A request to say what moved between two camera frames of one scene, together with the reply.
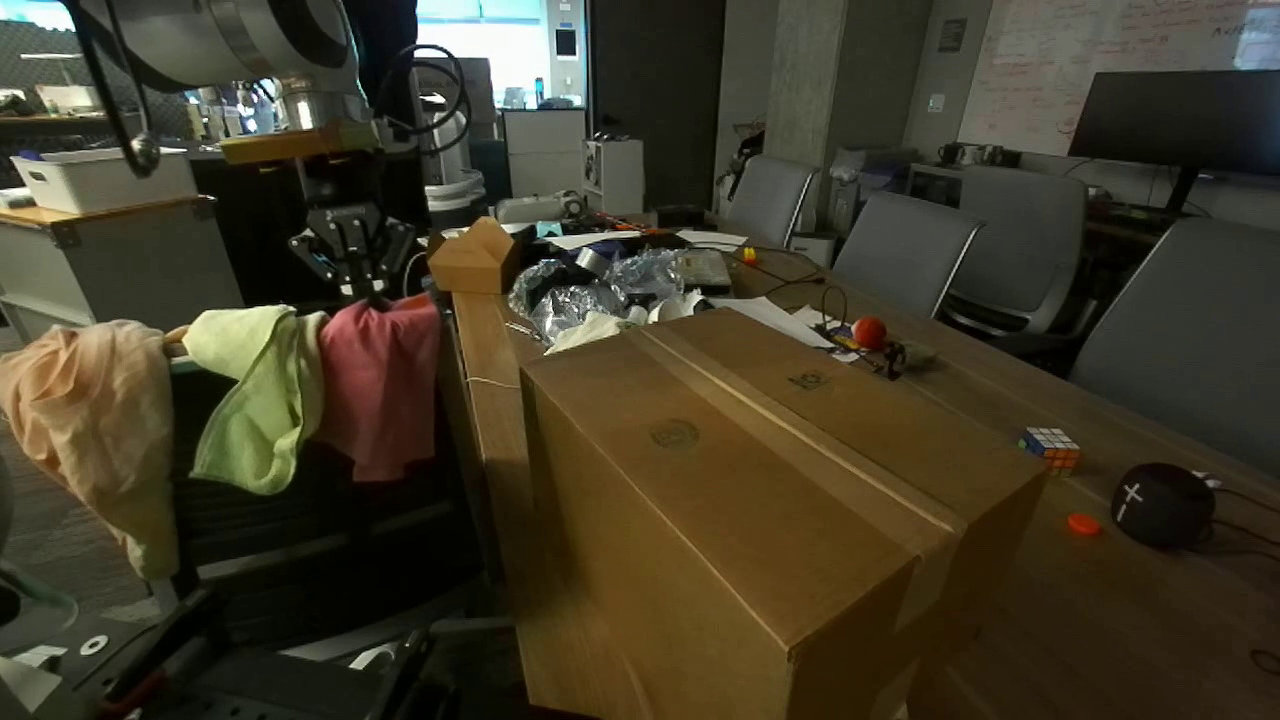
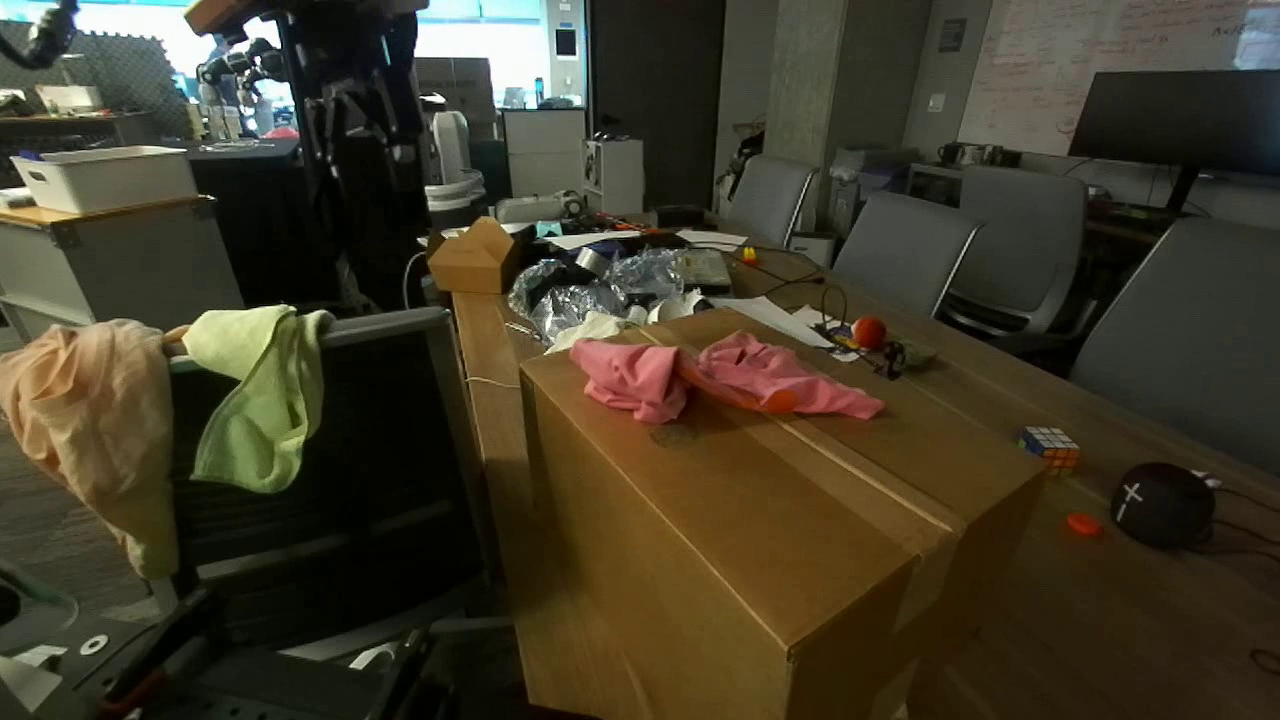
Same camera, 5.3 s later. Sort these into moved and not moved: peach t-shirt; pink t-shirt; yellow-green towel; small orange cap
Moved: pink t-shirt
Not moved: yellow-green towel; small orange cap; peach t-shirt
